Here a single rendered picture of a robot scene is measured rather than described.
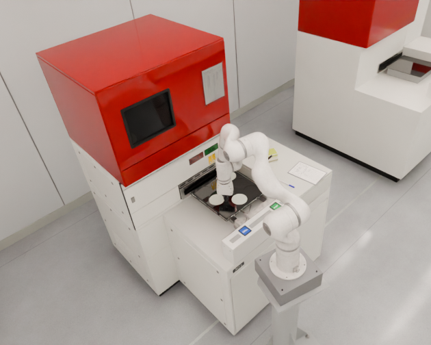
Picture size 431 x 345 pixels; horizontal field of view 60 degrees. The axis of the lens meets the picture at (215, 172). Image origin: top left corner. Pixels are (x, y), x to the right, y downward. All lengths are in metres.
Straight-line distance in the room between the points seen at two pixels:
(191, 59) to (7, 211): 2.37
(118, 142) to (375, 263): 2.25
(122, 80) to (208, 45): 0.54
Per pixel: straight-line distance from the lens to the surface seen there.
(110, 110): 1.90
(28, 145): 3.58
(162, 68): 1.99
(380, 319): 3.07
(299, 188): 2.40
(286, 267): 1.98
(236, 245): 2.09
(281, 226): 1.70
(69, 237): 3.81
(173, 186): 2.44
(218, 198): 2.43
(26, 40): 3.32
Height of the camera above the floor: 2.59
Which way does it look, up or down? 40 degrees down
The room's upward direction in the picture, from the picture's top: 7 degrees counter-clockwise
